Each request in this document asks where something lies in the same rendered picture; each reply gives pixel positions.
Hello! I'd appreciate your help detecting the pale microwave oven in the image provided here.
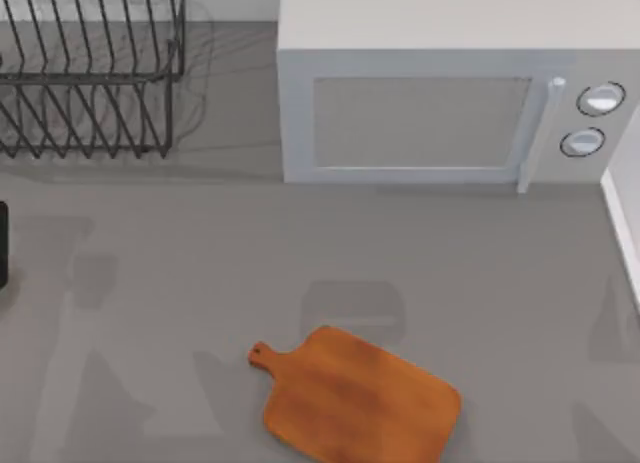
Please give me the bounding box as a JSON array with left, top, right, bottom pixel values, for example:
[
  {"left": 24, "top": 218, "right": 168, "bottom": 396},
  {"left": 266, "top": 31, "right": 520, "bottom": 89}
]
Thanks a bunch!
[{"left": 276, "top": 0, "right": 640, "bottom": 195}]

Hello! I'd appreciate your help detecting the microwave oven door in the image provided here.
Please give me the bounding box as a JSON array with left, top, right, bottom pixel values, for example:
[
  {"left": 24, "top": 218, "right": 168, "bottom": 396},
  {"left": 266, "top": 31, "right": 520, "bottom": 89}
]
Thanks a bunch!
[{"left": 277, "top": 50, "right": 551, "bottom": 185}]

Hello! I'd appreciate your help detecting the microwave door handle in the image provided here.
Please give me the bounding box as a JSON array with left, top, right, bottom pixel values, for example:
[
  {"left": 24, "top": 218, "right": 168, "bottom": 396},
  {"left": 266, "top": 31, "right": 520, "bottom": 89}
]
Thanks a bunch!
[{"left": 516, "top": 76, "right": 567, "bottom": 195}]

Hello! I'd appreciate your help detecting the large microwave knob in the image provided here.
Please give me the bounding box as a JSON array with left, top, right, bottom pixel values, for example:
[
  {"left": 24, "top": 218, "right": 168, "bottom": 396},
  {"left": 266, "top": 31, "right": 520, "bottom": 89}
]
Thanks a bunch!
[{"left": 576, "top": 81, "right": 627, "bottom": 117}]

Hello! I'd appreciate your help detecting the wooden cutting board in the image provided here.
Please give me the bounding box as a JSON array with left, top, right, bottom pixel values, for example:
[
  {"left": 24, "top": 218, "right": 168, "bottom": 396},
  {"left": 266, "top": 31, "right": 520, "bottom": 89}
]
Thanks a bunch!
[{"left": 247, "top": 325, "right": 463, "bottom": 463}]

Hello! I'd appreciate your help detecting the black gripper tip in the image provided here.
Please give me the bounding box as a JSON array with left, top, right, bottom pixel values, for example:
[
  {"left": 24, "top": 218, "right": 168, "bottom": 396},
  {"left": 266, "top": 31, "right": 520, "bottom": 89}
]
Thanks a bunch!
[{"left": 0, "top": 201, "right": 10, "bottom": 289}]

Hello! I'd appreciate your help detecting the dark wire dish rack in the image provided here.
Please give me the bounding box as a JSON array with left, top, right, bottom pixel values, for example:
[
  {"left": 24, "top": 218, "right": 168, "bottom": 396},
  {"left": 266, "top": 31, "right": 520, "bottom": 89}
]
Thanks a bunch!
[{"left": 0, "top": 0, "right": 190, "bottom": 160}]

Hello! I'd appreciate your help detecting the small microwave knob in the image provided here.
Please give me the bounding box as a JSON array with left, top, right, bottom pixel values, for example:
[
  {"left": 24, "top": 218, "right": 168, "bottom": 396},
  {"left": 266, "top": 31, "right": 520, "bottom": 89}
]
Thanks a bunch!
[{"left": 559, "top": 127, "right": 606, "bottom": 158}]

